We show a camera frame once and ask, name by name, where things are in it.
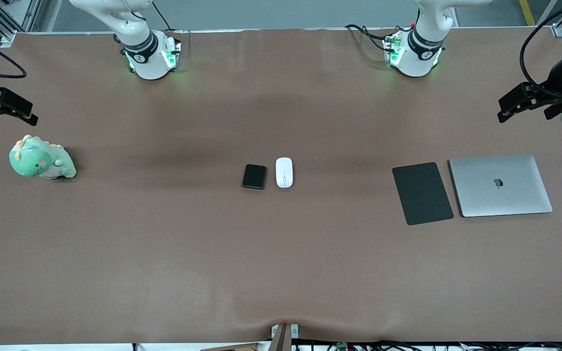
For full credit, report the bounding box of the black phone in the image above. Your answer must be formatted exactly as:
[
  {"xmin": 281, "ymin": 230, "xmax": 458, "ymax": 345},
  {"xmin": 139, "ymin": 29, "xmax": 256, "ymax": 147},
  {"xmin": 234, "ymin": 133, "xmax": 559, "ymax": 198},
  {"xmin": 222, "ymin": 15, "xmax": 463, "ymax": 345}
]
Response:
[{"xmin": 241, "ymin": 164, "xmax": 267, "ymax": 190}]

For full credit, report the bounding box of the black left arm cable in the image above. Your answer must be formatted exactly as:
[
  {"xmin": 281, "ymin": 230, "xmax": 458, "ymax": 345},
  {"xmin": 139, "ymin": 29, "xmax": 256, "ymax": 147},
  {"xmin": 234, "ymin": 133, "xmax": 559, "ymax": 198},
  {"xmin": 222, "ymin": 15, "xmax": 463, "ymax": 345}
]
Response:
[{"xmin": 520, "ymin": 0, "xmax": 562, "ymax": 98}]

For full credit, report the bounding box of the green dinosaur plush toy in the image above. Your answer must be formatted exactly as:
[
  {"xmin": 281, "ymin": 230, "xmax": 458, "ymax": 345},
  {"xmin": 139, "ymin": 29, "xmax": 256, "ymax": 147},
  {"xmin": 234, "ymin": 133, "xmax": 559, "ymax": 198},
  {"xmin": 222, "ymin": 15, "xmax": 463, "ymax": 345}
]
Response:
[{"xmin": 9, "ymin": 135, "xmax": 78, "ymax": 180}]

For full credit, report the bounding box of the silver laptop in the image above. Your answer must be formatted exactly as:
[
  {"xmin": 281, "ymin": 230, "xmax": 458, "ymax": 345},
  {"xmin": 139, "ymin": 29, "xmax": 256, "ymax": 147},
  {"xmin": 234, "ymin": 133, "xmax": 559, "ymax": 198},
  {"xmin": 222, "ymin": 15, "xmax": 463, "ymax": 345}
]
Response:
[{"xmin": 448, "ymin": 155, "xmax": 554, "ymax": 218}]

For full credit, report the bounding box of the brown table cover sheet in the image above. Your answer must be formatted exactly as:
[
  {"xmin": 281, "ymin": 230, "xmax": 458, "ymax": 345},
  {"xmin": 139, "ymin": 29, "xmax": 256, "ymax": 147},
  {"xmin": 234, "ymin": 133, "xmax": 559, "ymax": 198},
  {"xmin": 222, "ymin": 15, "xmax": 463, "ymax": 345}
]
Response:
[{"xmin": 0, "ymin": 27, "xmax": 562, "ymax": 345}]

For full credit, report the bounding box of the black base power cable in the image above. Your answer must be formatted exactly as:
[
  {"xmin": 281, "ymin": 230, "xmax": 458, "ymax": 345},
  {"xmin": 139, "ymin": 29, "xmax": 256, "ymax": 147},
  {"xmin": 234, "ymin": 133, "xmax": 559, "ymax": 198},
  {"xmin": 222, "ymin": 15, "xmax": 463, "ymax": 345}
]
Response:
[
  {"xmin": 344, "ymin": 23, "xmax": 395, "ymax": 52},
  {"xmin": 152, "ymin": 0, "xmax": 172, "ymax": 32}
]

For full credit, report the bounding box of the black mouse pad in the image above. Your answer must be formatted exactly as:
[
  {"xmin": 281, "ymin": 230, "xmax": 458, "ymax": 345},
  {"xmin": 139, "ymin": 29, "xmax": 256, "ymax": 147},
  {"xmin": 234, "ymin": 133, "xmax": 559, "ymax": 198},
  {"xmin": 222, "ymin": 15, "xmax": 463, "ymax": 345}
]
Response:
[{"xmin": 392, "ymin": 162, "xmax": 455, "ymax": 226}]

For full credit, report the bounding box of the white computer mouse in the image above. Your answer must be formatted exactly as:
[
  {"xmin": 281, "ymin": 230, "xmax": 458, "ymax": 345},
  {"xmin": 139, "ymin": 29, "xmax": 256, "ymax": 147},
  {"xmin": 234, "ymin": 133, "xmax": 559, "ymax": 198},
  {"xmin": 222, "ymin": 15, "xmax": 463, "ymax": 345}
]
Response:
[{"xmin": 275, "ymin": 157, "xmax": 294, "ymax": 189}]

